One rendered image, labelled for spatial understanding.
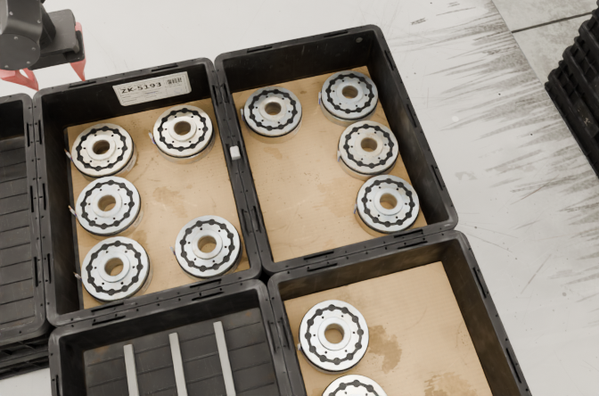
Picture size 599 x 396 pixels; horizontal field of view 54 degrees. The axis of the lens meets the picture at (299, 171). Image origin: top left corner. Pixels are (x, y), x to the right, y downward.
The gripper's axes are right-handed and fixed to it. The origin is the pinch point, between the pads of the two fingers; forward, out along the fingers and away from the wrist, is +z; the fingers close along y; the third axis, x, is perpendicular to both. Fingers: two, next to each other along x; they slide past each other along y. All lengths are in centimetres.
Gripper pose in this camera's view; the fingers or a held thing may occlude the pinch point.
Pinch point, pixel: (58, 78)
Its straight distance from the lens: 88.6
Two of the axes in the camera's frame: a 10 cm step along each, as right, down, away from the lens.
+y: 9.6, -2.3, 1.3
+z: -0.1, 4.6, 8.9
